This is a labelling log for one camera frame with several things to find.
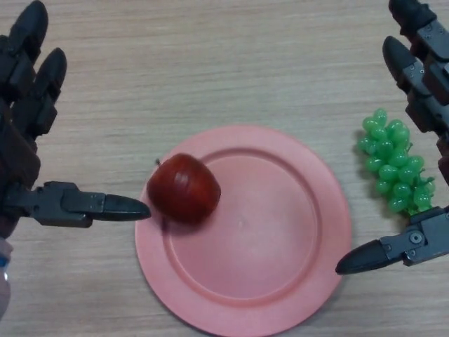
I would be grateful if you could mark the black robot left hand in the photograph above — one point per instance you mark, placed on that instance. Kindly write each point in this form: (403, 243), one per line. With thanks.
(70, 207)

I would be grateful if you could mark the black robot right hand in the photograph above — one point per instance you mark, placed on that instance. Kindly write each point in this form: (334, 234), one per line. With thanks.
(428, 87)

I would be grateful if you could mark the red apple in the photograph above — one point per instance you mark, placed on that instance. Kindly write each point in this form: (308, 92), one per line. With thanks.
(184, 189)

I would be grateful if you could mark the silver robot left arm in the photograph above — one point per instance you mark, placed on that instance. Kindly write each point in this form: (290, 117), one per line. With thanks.
(4, 281)

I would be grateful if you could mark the pink round plate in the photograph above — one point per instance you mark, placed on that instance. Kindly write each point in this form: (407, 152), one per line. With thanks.
(266, 238)

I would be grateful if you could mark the green grape bunch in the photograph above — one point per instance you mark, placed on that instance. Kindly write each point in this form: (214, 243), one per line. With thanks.
(389, 172)

